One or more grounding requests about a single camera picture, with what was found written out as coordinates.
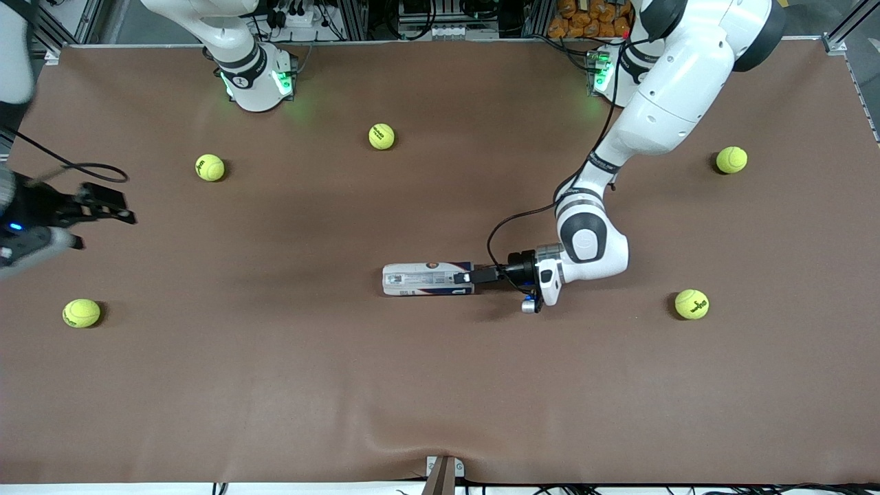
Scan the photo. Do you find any white blue tennis ball can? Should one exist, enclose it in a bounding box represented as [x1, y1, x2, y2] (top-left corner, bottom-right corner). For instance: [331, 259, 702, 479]
[382, 261, 476, 297]

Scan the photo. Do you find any brown table mat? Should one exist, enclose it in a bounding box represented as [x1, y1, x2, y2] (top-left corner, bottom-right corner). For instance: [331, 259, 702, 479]
[0, 38, 880, 486]

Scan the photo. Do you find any white multi-port device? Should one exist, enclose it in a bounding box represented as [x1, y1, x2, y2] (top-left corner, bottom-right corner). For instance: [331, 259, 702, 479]
[399, 23, 500, 42]

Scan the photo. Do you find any orange snack bag pile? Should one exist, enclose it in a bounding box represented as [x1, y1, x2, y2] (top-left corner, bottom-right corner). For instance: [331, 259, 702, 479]
[547, 0, 644, 40]

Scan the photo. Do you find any white power strip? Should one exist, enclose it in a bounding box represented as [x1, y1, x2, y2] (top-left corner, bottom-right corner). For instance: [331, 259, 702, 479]
[283, 5, 336, 30]

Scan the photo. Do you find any metal table clamp bracket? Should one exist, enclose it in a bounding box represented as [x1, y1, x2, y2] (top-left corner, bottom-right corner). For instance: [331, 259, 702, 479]
[426, 455, 465, 495]

